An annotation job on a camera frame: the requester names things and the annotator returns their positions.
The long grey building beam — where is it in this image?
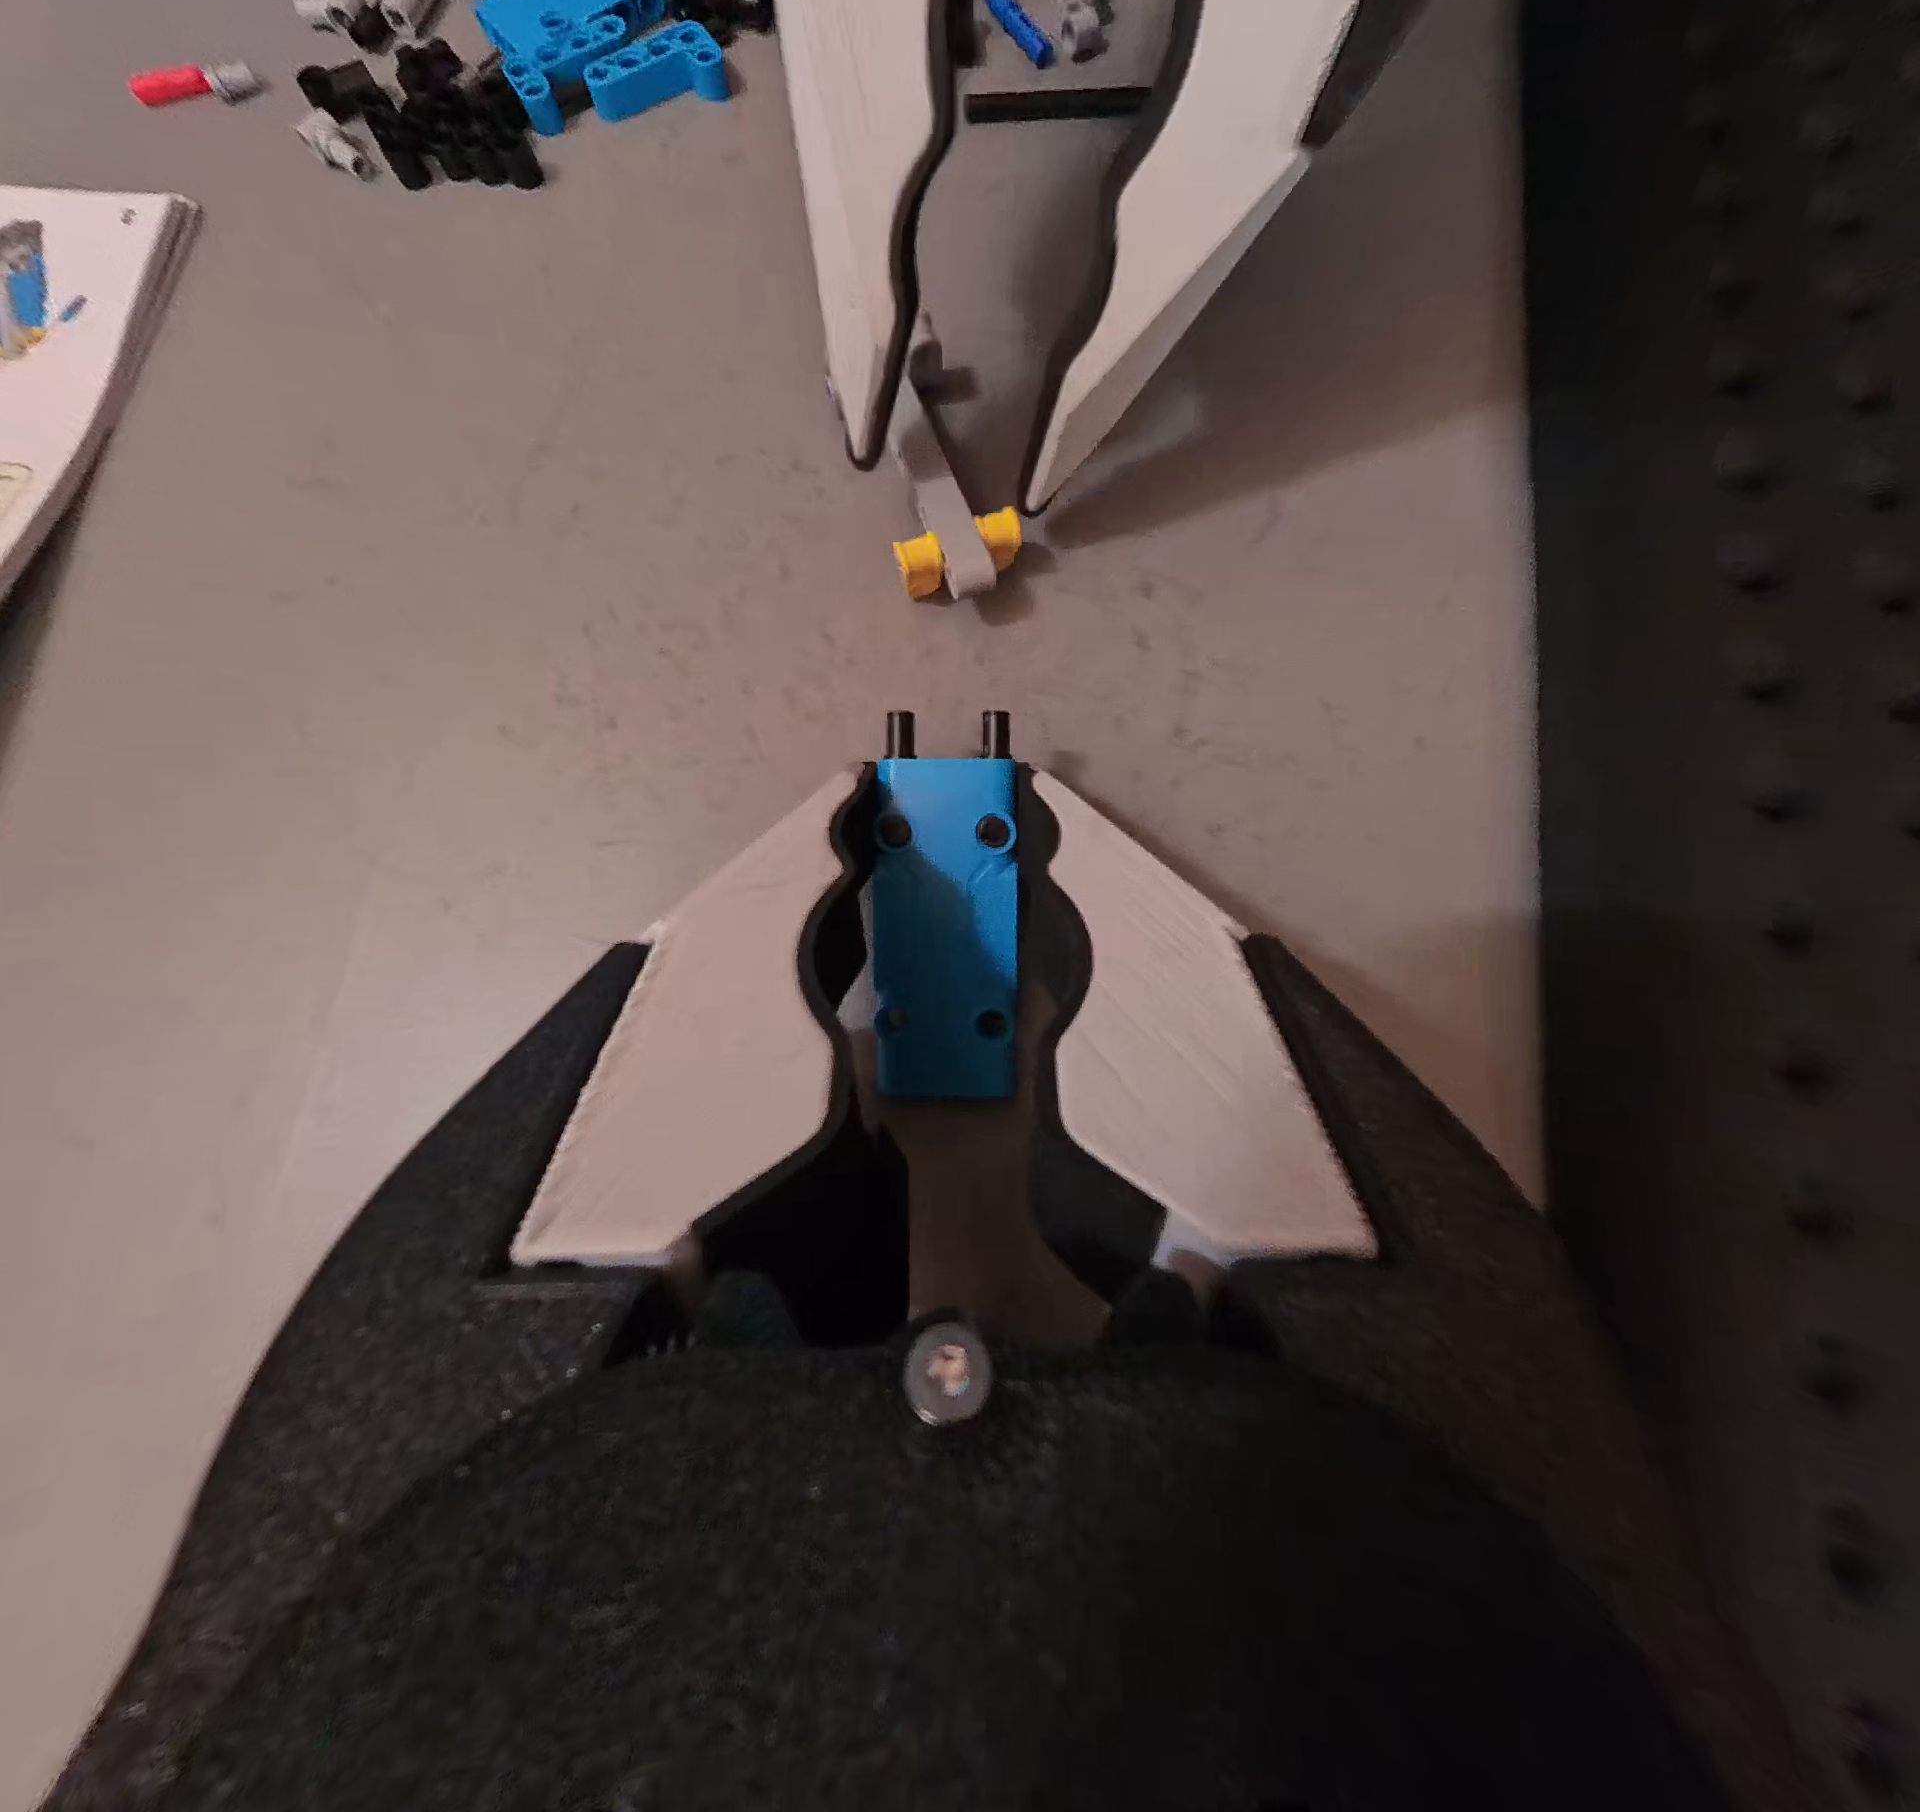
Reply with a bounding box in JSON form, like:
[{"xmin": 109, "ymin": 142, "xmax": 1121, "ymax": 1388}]
[{"xmin": 895, "ymin": 311, "xmax": 1008, "ymax": 600}]

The pile of small building pieces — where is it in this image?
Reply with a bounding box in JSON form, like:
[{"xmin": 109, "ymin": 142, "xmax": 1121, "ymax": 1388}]
[{"xmin": 292, "ymin": 0, "xmax": 1190, "ymax": 193}]

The long black axle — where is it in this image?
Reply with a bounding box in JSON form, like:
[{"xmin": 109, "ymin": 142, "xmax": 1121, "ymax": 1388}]
[{"xmin": 962, "ymin": 81, "xmax": 1158, "ymax": 122}]

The red and grey pin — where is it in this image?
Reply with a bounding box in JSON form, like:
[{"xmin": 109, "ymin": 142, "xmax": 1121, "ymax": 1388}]
[{"xmin": 126, "ymin": 61, "xmax": 265, "ymax": 110}]

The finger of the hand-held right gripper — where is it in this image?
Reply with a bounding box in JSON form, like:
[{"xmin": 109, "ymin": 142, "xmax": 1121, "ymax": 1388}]
[
  {"xmin": 763, "ymin": 0, "xmax": 965, "ymax": 474},
  {"xmin": 1020, "ymin": 0, "xmax": 1409, "ymax": 515}
]

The blue panel with black pins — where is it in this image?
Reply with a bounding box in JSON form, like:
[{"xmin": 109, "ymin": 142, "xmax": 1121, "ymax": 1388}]
[{"xmin": 868, "ymin": 708, "xmax": 1031, "ymax": 1102}]

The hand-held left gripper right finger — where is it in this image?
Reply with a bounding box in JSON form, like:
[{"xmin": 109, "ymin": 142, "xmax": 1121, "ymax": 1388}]
[{"xmin": 1028, "ymin": 768, "xmax": 1381, "ymax": 1310}]

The black perforated pad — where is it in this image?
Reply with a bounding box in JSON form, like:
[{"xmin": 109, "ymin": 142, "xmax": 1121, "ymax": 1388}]
[{"xmin": 1520, "ymin": 0, "xmax": 1920, "ymax": 1812}]

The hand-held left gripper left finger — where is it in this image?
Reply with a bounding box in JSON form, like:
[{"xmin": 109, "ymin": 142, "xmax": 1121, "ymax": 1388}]
[{"xmin": 509, "ymin": 761, "xmax": 915, "ymax": 1347}]

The instruction booklet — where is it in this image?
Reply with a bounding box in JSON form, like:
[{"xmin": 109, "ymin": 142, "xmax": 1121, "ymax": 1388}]
[{"xmin": 0, "ymin": 184, "xmax": 202, "ymax": 600}]

